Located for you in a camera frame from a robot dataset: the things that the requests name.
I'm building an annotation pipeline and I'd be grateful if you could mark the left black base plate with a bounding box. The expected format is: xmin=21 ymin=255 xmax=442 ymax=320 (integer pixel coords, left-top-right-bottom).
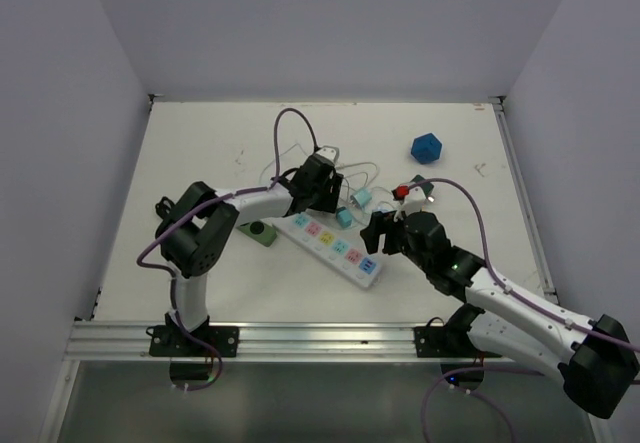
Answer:
xmin=145 ymin=322 xmax=239 ymax=358

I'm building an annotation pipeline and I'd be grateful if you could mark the white power strip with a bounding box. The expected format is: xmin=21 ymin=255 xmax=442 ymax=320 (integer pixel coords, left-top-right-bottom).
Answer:
xmin=272 ymin=213 xmax=383 ymax=289

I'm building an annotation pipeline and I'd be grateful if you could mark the teal plug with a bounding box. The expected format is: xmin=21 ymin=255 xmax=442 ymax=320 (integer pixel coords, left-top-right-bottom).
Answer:
xmin=335 ymin=206 xmax=353 ymax=229

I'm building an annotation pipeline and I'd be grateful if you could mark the dark green plug adapter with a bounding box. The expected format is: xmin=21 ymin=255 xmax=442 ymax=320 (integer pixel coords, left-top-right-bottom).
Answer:
xmin=411 ymin=174 xmax=435 ymax=203

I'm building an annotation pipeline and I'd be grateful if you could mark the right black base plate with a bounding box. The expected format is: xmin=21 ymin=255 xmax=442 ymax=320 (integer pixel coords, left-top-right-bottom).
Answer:
xmin=413 ymin=317 xmax=500 ymax=359

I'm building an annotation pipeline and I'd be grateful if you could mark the blue plug adapter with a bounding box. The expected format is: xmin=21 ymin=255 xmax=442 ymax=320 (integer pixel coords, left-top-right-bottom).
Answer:
xmin=410 ymin=133 xmax=442 ymax=164

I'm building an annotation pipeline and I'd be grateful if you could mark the aluminium right side rail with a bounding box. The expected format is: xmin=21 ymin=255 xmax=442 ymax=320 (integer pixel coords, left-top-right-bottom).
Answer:
xmin=489 ymin=97 xmax=559 ymax=303

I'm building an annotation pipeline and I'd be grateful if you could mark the black power cord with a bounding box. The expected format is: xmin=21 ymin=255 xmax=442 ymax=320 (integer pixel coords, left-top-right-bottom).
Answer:
xmin=153 ymin=193 xmax=184 ymax=224

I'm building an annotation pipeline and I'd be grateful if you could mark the aluminium rail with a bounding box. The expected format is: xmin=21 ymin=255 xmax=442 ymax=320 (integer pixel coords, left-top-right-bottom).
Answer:
xmin=64 ymin=320 xmax=594 ymax=364
xmin=489 ymin=97 xmax=559 ymax=303

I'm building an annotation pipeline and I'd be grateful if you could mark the aluminium front rail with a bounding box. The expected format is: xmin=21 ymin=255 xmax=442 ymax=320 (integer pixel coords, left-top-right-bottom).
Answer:
xmin=64 ymin=320 xmax=594 ymax=364

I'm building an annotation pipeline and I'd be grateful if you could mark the light blue plug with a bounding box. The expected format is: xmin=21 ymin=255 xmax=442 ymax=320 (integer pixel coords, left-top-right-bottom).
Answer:
xmin=350 ymin=188 xmax=372 ymax=210

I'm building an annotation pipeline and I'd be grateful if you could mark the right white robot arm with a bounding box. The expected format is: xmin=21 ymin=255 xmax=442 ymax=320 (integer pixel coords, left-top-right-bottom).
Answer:
xmin=360 ymin=212 xmax=639 ymax=419

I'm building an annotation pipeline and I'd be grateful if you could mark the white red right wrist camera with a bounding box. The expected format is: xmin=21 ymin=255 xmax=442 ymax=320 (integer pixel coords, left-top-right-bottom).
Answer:
xmin=392 ymin=185 xmax=427 ymax=221

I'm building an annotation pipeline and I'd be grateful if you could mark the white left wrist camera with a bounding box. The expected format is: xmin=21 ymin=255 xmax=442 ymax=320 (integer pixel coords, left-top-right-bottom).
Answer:
xmin=315 ymin=145 xmax=340 ymax=165

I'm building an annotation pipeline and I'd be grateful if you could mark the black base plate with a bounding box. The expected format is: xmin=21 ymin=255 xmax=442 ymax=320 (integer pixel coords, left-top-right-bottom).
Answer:
xmin=145 ymin=322 xmax=239 ymax=358
xmin=413 ymin=317 xmax=500 ymax=359

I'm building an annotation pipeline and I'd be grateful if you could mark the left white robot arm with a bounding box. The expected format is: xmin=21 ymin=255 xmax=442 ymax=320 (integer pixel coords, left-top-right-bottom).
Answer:
xmin=137 ymin=146 xmax=343 ymax=356

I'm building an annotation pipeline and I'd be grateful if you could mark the green power strip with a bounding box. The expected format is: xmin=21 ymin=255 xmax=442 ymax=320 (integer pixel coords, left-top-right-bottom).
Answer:
xmin=237 ymin=221 xmax=277 ymax=247

